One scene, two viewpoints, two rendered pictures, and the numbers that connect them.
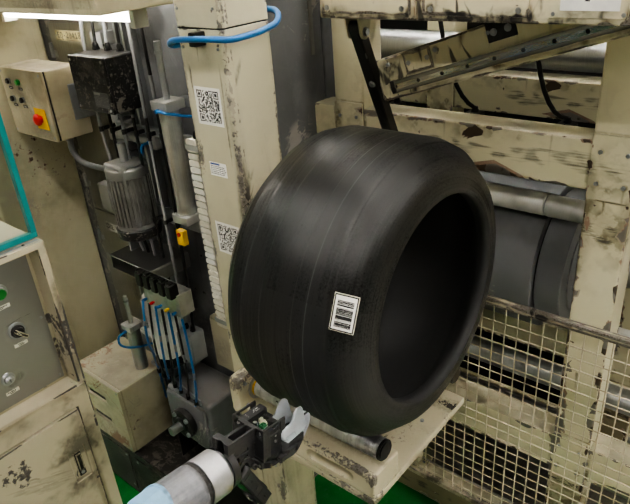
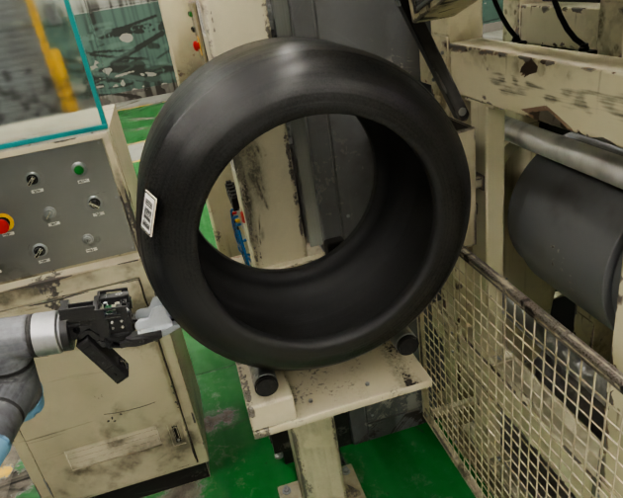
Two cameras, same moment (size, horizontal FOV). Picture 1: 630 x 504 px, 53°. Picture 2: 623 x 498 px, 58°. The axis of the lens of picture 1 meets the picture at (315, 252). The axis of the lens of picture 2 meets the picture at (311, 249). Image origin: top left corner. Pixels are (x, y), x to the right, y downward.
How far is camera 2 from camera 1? 0.80 m
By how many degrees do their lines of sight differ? 33
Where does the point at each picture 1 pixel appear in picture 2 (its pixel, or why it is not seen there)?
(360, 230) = (178, 130)
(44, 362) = (119, 234)
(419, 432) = (353, 393)
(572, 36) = not seen: outside the picture
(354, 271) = (164, 172)
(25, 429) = (92, 281)
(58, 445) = not seen: hidden behind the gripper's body
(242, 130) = (219, 40)
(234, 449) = (67, 316)
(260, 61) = not seen: outside the picture
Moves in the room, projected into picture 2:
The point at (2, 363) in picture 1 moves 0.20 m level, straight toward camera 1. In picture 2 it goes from (83, 225) to (51, 259)
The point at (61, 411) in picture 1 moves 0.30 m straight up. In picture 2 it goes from (124, 277) to (90, 178)
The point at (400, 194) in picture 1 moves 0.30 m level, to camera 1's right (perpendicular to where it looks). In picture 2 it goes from (233, 98) to (434, 98)
